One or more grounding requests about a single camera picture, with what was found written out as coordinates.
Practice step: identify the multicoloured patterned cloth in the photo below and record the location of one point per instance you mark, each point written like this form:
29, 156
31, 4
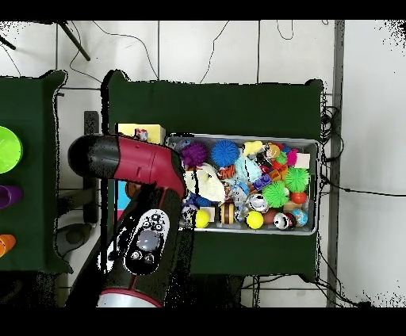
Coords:
141, 134

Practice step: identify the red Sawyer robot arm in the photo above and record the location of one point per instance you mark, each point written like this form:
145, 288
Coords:
136, 158

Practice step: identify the wooden box with three holes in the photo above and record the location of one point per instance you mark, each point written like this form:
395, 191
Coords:
157, 133

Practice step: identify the clear mesh bin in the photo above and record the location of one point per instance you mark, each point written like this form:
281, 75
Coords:
253, 230

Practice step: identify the purple spiky toy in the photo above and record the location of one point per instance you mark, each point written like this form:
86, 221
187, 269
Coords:
194, 154

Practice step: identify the cream waffle cloth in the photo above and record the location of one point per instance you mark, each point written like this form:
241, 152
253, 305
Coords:
209, 184

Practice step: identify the blue spiky ball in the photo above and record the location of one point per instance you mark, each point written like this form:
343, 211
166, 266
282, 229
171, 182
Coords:
225, 153

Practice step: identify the smooth yellow ball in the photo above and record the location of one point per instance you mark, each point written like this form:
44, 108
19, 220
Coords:
202, 218

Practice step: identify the brown striped wooden burger toy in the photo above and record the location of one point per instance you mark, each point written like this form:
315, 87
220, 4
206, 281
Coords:
227, 213

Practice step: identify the dark green tablecloth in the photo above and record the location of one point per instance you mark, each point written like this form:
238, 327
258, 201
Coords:
222, 107

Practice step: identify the silver drink can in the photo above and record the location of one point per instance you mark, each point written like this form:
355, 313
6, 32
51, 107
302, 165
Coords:
258, 203

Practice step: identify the yellow tennis-seam ball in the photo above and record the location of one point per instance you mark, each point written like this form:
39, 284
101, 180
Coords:
254, 219

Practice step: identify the green spiky ball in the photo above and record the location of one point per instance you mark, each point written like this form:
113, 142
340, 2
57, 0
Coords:
275, 194
297, 179

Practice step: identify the red drink can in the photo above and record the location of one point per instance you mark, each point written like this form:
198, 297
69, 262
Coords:
284, 221

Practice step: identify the dark grey rounded floor object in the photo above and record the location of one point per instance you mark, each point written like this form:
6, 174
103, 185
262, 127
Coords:
74, 236

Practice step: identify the long black tripod leg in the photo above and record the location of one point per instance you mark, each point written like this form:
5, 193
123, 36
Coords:
74, 41

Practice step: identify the dark green side-table cloth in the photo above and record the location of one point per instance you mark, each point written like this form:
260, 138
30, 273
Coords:
31, 104

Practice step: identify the purple cup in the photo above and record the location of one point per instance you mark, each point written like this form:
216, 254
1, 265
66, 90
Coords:
9, 196

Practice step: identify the lime green bowl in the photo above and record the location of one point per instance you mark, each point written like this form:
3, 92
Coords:
8, 150

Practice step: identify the orange cup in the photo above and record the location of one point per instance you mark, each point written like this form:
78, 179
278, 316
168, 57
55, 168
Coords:
6, 244

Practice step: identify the short black tripod leg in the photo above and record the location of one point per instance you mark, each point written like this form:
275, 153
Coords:
8, 43

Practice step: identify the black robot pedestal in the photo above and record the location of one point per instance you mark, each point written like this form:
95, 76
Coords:
219, 291

